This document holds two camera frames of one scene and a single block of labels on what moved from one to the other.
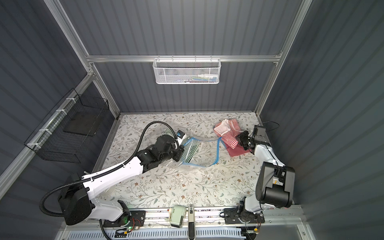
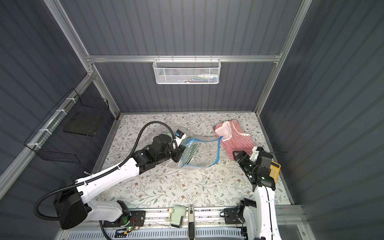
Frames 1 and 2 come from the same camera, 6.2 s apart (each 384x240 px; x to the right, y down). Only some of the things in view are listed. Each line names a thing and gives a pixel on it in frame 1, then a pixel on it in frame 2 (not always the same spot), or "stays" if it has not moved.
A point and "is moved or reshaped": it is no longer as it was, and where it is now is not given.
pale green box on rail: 176,213 stays
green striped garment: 190,145 stays
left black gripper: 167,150 stays
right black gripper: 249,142 to 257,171
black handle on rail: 191,222 stays
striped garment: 228,129 is moved or reshaped
